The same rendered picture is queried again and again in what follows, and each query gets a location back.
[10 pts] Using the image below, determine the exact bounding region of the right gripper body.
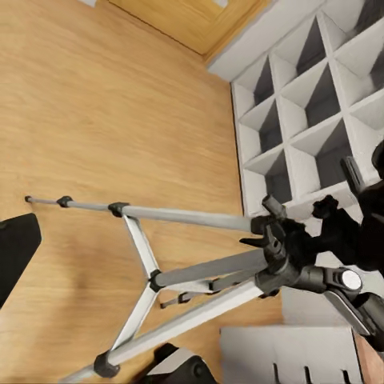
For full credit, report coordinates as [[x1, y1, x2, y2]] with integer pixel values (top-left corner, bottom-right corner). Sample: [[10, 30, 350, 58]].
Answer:
[[262, 266, 310, 296]]

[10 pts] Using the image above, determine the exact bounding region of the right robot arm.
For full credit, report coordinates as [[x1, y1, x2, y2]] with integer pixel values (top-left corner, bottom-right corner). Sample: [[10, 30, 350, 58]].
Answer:
[[239, 238, 384, 361]]

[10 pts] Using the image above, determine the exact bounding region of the camera tripod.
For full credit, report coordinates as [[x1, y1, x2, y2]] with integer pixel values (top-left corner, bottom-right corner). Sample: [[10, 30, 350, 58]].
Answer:
[[26, 156, 384, 384]]

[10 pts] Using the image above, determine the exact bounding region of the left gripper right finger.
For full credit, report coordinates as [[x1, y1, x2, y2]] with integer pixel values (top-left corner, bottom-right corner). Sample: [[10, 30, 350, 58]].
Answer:
[[358, 212, 384, 278]]

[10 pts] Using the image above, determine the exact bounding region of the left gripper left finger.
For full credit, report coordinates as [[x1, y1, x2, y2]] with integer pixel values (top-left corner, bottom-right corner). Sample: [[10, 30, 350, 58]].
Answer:
[[0, 213, 42, 309]]

